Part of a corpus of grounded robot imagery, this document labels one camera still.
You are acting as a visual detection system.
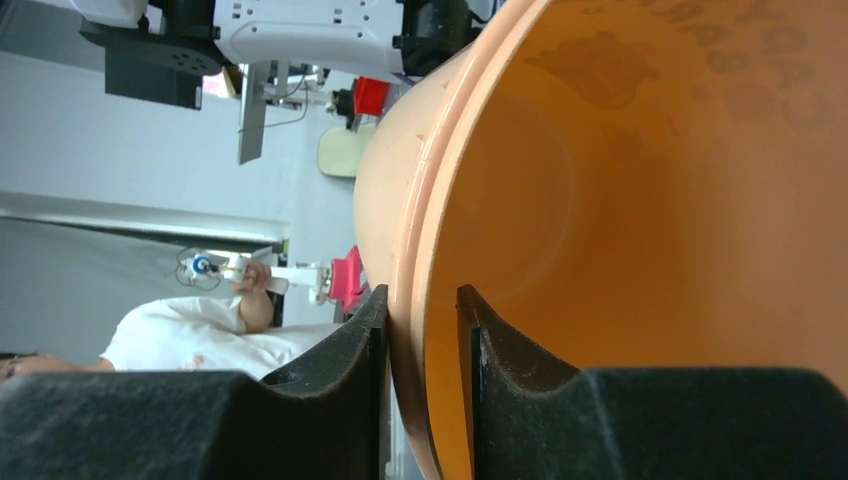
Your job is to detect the white handheld teleoperation device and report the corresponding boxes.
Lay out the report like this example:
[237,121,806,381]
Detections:
[175,247,368,314]

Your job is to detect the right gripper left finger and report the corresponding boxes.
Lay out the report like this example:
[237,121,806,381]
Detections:
[1,285,389,479]

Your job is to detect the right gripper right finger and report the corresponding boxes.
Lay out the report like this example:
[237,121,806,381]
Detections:
[456,285,847,479]

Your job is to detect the large orange plastic bucket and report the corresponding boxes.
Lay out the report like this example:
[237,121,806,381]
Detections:
[354,1,847,479]

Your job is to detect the person in white shirt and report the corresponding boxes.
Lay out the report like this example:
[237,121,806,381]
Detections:
[1,260,339,382]

